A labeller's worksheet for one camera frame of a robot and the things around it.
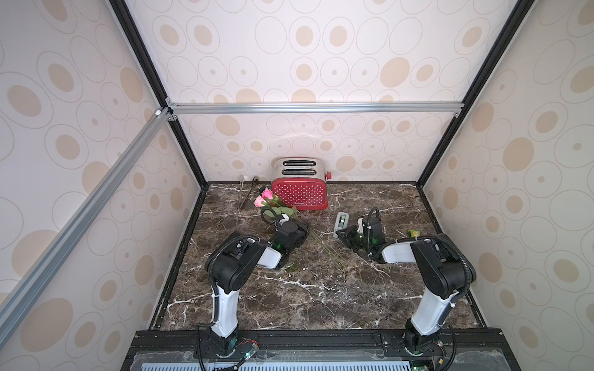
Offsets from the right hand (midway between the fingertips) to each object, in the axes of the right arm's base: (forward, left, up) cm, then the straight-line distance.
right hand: (344, 231), depth 97 cm
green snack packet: (+3, -31, -4) cm, 31 cm away
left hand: (0, +10, +6) cm, 12 cm away
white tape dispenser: (+4, +1, 0) cm, 4 cm away
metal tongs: (+29, +44, 0) cm, 52 cm away
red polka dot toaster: (+16, +19, +13) cm, 28 cm away
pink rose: (+6, +36, +10) cm, 38 cm away
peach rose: (-5, +12, +2) cm, 13 cm away
